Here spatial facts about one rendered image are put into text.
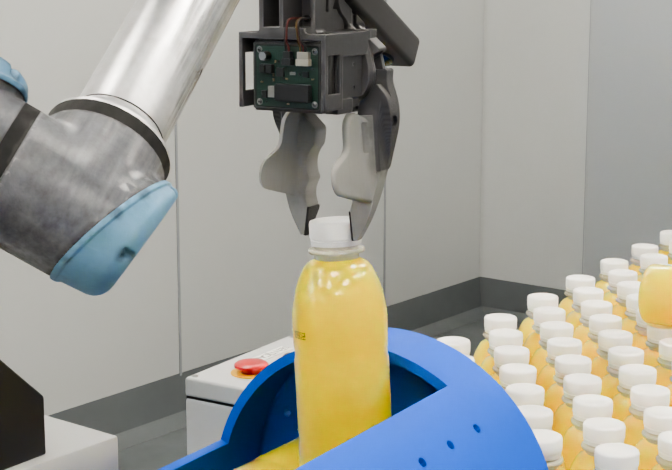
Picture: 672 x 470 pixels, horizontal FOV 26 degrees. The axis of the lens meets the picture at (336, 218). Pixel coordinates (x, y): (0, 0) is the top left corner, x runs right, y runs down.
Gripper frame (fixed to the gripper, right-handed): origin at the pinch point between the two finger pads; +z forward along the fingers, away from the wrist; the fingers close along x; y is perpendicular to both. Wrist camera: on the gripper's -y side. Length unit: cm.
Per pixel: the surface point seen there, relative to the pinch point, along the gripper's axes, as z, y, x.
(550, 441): 23.8, -26.6, 6.3
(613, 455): 23.8, -26.0, 12.4
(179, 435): 133, -267, -221
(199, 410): 27, -26, -33
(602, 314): 24, -73, -7
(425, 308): 123, -424, -215
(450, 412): 14.0, -2.1, 8.6
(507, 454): 17.6, -5.4, 11.7
